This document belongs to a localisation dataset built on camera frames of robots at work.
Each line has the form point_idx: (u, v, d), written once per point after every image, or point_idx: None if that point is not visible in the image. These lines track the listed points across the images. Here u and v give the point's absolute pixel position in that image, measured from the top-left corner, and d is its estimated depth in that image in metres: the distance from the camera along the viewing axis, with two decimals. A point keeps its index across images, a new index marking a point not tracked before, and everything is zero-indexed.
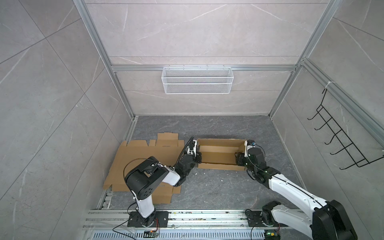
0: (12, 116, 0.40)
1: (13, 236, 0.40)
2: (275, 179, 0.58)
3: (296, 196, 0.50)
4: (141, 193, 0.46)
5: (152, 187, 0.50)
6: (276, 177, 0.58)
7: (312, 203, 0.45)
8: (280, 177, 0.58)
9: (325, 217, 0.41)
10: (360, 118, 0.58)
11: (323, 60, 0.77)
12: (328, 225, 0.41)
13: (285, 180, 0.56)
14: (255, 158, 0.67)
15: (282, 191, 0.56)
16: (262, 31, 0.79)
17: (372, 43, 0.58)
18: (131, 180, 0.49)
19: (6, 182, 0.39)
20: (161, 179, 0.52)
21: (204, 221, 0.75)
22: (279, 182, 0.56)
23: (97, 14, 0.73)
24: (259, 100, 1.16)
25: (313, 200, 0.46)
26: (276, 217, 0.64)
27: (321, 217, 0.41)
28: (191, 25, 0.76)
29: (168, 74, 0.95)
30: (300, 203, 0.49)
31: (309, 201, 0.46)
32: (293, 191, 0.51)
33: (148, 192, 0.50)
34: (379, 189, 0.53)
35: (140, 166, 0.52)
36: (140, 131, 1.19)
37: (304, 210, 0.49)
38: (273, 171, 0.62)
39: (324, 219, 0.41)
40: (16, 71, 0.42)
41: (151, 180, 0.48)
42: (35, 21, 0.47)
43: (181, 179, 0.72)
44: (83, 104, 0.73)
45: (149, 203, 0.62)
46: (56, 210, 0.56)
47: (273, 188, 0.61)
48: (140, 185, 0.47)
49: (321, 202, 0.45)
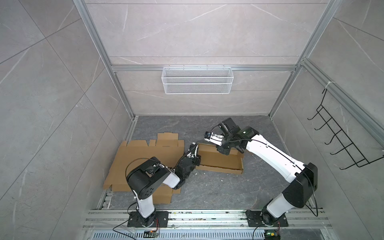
0: (11, 116, 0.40)
1: (13, 236, 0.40)
2: (255, 143, 0.53)
3: (277, 160, 0.49)
4: (142, 192, 0.46)
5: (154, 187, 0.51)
6: (255, 140, 0.54)
7: (293, 168, 0.45)
8: (260, 140, 0.54)
9: (304, 183, 0.43)
10: (360, 118, 0.58)
11: (323, 61, 0.77)
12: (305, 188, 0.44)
13: (265, 143, 0.53)
14: (224, 126, 0.64)
15: (260, 155, 0.54)
16: (261, 32, 0.79)
17: (372, 43, 0.58)
18: (132, 179, 0.49)
19: (6, 182, 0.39)
20: (162, 180, 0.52)
21: (204, 221, 0.75)
22: (259, 146, 0.53)
23: (97, 14, 0.73)
24: (259, 100, 1.16)
25: (292, 163, 0.47)
26: (273, 212, 0.64)
27: (302, 182, 0.42)
28: (191, 25, 0.76)
29: (168, 74, 0.95)
30: (277, 165, 0.49)
31: (288, 164, 0.47)
32: (271, 154, 0.50)
33: (149, 192, 0.50)
34: (379, 189, 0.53)
35: (142, 166, 0.52)
36: (140, 131, 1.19)
37: (281, 172, 0.49)
38: (250, 132, 0.57)
39: (303, 184, 0.43)
40: (15, 72, 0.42)
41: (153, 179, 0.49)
42: (36, 21, 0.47)
43: (181, 181, 0.72)
44: (83, 104, 0.73)
45: (149, 204, 0.62)
46: (56, 210, 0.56)
47: (248, 149, 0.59)
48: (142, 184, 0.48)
49: (300, 166, 0.46)
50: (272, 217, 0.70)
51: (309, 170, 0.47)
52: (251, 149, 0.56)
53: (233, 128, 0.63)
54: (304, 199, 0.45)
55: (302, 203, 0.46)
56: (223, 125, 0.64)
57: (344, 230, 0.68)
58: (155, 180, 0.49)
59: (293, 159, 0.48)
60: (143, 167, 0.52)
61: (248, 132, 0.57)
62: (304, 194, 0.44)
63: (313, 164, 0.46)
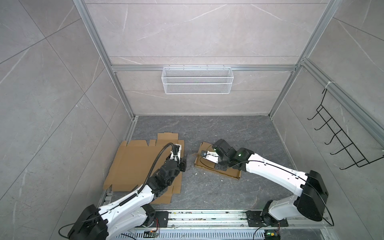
0: (12, 116, 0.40)
1: (13, 236, 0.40)
2: (252, 164, 0.54)
3: (280, 177, 0.48)
4: None
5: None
6: (252, 160, 0.54)
7: (296, 181, 0.45)
8: (257, 159, 0.54)
9: (312, 193, 0.41)
10: (360, 118, 0.58)
11: (323, 61, 0.77)
12: (315, 198, 0.42)
13: (263, 162, 0.52)
14: (219, 150, 0.64)
15: (260, 173, 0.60)
16: (261, 32, 0.79)
17: (372, 43, 0.58)
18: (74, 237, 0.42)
19: (6, 182, 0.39)
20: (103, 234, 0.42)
21: (204, 221, 0.75)
22: (257, 165, 0.53)
23: (97, 13, 0.73)
24: (259, 100, 1.16)
25: (295, 176, 0.46)
26: (274, 215, 0.64)
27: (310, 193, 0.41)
28: (191, 25, 0.76)
29: (168, 74, 0.95)
30: (282, 181, 0.49)
31: (291, 178, 0.46)
32: (272, 170, 0.50)
33: None
34: (379, 189, 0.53)
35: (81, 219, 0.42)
36: (140, 131, 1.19)
37: (289, 188, 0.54)
38: (245, 153, 0.57)
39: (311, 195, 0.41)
40: (16, 71, 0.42)
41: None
42: (35, 21, 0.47)
43: (162, 188, 0.60)
44: (83, 104, 0.73)
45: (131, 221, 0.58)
46: (56, 210, 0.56)
47: (249, 171, 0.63)
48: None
49: (302, 176, 0.45)
50: (273, 219, 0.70)
51: (312, 179, 0.47)
52: (251, 170, 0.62)
53: (229, 151, 0.62)
54: (319, 209, 0.43)
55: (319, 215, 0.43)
56: (219, 148, 0.63)
57: (344, 230, 0.68)
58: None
59: (294, 172, 0.47)
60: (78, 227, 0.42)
61: (243, 154, 0.57)
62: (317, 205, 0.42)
63: (314, 171, 0.45)
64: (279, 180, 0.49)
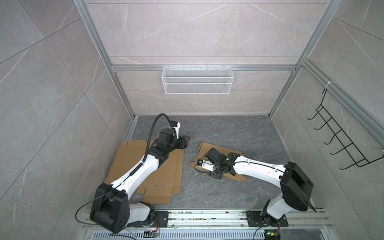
0: (11, 116, 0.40)
1: (13, 236, 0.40)
2: (239, 164, 0.58)
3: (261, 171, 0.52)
4: (114, 226, 0.41)
5: (125, 212, 0.44)
6: (238, 162, 0.59)
7: (275, 173, 0.48)
8: (242, 160, 0.58)
9: (291, 183, 0.44)
10: (360, 119, 0.58)
11: (323, 60, 0.77)
12: (294, 188, 0.44)
13: (247, 162, 0.57)
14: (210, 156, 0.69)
15: (247, 173, 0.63)
16: (261, 32, 0.79)
17: (372, 43, 0.58)
18: (98, 216, 0.42)
19: (6, 182, 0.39)
20: (126, 203, 0.43)
21: (204, 221, 0.75)
22: (242, 165, 0.57)
23: (97, 13, 0.73)
24: (259, 100, 1.16)
25: (274, 169, 0.49)
26: (273, 214, 0.64)
27: (289, 184, 0.44)
28: (191, 25, 0.76)
29: (168, 74, 0.95)
30: (265, 176, 0.52)
31: (271, 172, 0.49)
32: (254, 167, 0.54)
33: (122, 222, 0.44)
34: (379, 189, 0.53)
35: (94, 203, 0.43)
36: (140, 131, 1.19)
37: (271, 180, 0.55)
38: (232, 156, 0.63)
39: (290, 185, 0.44)
40: (15, 71, 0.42)
41: (113, 211, 0.41)
42: (35, 21, 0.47)
43: (164, 154, 0.61)
44: (83, 104, 0.73)
45: (139, 210, 0.59)
46: (56, 210, 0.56)
47: (239, 172, 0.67)
48: (110, 220, 0.41)
49: (281, 168, 0.49)
50: (274, 219, 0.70)
51: (291, 170, 0.50)
52: (241, 172, 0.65)
53: (219, 157, 0.68)
54: (301, 198, 0.44)
55: (304, 203, 0.44)
56: (210, 156, 0.69)
57: (344, 230, 0.68)
58: (116, 209, 0.41)
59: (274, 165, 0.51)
60: (98, 204, 0.42)
61: (230, 157, 0.63)
62: (298, 194, 0.44)
63: (292, 162, 0.48)
64: (263, 175, 0.53)
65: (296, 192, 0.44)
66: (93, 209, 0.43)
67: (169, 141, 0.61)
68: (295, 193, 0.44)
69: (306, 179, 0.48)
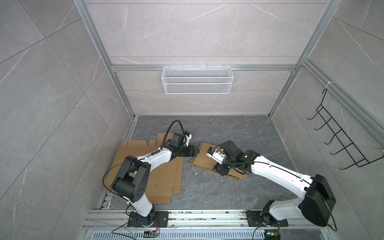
0: (11, 116, 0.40)
1: (13, 236, 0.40)
2: (258, 165, 0.55)
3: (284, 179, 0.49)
4: (133, 194, 0.46)
5: (143, 184, 0.49)
6: (258, 162, 0.55)
7: (300, 183, 0.45)
8: (262, 161, 0.55)
9: (316, 196, 0.41)
10: (360, 118, 0.58)
11: (323, 60, 0.77)
12: (320, 202, 0.42)
13: (268, 164, 0.53)
14: (227, 151, 0.66)
15: (265, 175, 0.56)
16: (261, 32, 0.79)
17: (372, 43, 0.58)
18: (118, 186, 0.47)
19: (6, 182, 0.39)
20: (147, 173, 0.49)
21: (204, 221, 0.75)
22: (262, 166, 0.54)
23: (97, 14, 0.73)
24: (259, 100, 1.16)
25: (299, 179, 0.46)
26: (274, 215, 0.64)
27: (314, 197, 0.41)
28: (191, 25, 0.76)
29: (168, 74, 0.95)
30: (286, 183, 0.49)
31: (296, 181, 0.46)
32: (276, 171, 0.51)
33: (140, 193, 0.49)
34: (379, 189, 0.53)
35: (120, 172, 0.48)
36: (140, 131, 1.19)
37: (292, 189, 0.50)
38: (252, 154, 0.59)
39: (316, 198, 0.41)
40: (15, 71, 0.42)
41: (138, 176, 0.47)
42: (35, 21, 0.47)
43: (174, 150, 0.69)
44: (83, 104, 0.73)
45: (146, 201, 0.62)
46: (56, 210, 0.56)
47: (255, 173, 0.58)
48: (129, 188, 0.46)
49: (307, 180, 0.45)
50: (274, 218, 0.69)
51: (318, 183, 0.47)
52: (258, 172, 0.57)
53: (236, 152, 0.64)
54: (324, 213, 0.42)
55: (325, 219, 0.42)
56: (226, 149, 0.66)
57: (344, 230, 0.68)
58: (141, 174, 0.47)
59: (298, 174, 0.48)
60: (123, 172, 0.48)
61: (250, 155, 0.59)
62: (322, 209, 0.42)
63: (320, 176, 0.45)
64: (284, 182, 0.50)
65: (321, 208, 0.42)
66: (116, 177, 0.48)
67: (180, 142, 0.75)
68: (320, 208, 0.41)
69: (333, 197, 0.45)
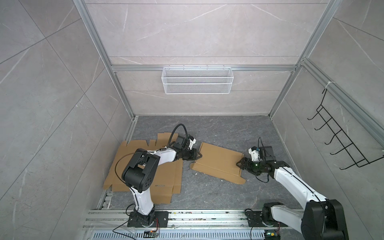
0: (12, 116, 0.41)
1: (13, 236, 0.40)
2: (281, 170, 0.58)
3: (297, 186, 0.50)
4: (142, 185, 0.49)
5: (151, 175, 0.52)
6: (282, 168, 0.59)
7: (311, 197, 0.45)
8: (288, 170, 0.58)
9: (318, 210, 0.42)
10: (360, 118, 0.58)
11: (323, 60, 0.77)
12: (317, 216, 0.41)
13: (291, 173, 0.56)
14: (263, 152, 0.72)
15: (285, 183, 0.56)
16: (261, 32, 0.79)
17: (372, 43, 0.58)
18: (128, 176, 0.50)
19: (6, 182, 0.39)
20: (157, 165, 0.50)
21: (204, 221, 0.75)
22: (283, 173, 0.57)
23: (97, 14, 0.73)
24: (259, 100, 1.16)
25: (312, 193, 0.46)
26: (274, 212, 0.64)
27: (314, 208, 0.42)
28: (191, 25, 0.76)
29: (169, 74, 0.95)
30: (298, 194, 0.49)
31: (307, 193, 0.46)
32: (293, 180, 0.53)
33: (148, 183, 0.52)
34: (379, 189, 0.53)
35: (130, 161, 0.52)
36: (140, 131, 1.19)
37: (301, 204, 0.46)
38: (281, 163, 0.62)
39: (315, 209, 0.42)
40: (16, 72, 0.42)
41: (148, 167, 0.50)
42: (35, 21, 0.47)
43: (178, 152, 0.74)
44: (83, 104, 0.73)
45: (148, 198, 0.63)
46: (56, 210, 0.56)
47: (276, 178, 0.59)
48: (139, 178, 0.49)
49: (320, 197, 0.45)
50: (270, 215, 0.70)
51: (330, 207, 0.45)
52: (279, 178, 0.59)
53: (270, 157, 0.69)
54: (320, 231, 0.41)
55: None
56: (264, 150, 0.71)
57: None
58: (151, 165, 0.51)
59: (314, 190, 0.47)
60: (133, 162, 0.52)
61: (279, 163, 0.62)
62: (316, 225, 0.41)
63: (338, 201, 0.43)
64: (297, 194, 0.50)
65: (315, 221, 0.41)
66: (127, 166, 0.51)
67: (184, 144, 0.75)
68: (314, 221, 0.41)
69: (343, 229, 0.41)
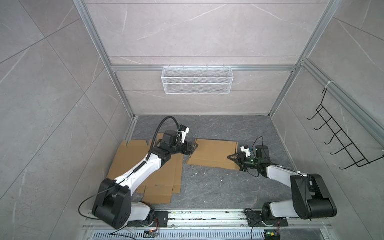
0: (11, 116, 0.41)
1: (13, 236, 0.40)
2: (271, 166, 0.65)
3: (283, 171, 0.57)
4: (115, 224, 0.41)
5: (125, 211, 0.44)
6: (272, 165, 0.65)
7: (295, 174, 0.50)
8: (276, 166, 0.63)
9: (301, 181, 0.47)
10: (360, 118, 0.58)
11: (323, 60, 0.77)
12: (300, 185, 0.47)
13: (279, 166, 0.62)
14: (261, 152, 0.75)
15: (274, 177, 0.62)
16: (261, 31, 0.79)
17: (372, 43, 0.58)
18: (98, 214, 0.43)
19: (6, 182, 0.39)
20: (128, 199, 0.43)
21: (204, 221, 0.75)
22: (273, 167, 0.64)
23: (97, 14, 0.73)
24: (259, 100, 1.16)
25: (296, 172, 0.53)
26: (273, 209, 0.65)
27: (297, 179, 0.47)
28: (191, 25, 0.76)
29: (168, 74, 0.95)
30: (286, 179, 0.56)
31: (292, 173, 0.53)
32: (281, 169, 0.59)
33: (124, 218, 0.45)
34: (379, 189, 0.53)
35: (98, 198, 0.43)
36: (140, 131, 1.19)
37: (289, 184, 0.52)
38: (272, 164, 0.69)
39: (298, 180, 0.47)
40: (16, 71, 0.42)
41: (116, 204, 0.41)
42: (36, 21, 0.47)
43: (166, 154, 0.62)
44: (83, 104, 0.73)
45: (141, 209, 0.60)
46: (56, 210, 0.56)
47: (268, 175, 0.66)
48: (109, 217, 0.42)
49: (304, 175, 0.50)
50: (270, 213, 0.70)
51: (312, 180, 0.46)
52: (270, 175, 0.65)
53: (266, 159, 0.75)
54: (304, 199, 0.45)
55: (306, 207, 0.44)
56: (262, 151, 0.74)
57: (344, 230, 0.68)
58: (119, 203, 0.41)
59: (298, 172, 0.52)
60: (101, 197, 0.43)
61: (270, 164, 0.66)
62: (301, 192, 0.46)
63: (319, 175, 0.48)
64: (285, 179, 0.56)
65: (300, 189, 0.46)
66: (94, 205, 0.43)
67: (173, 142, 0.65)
68: (299, 189, 0.46)
69: (327, 197, 0.45)
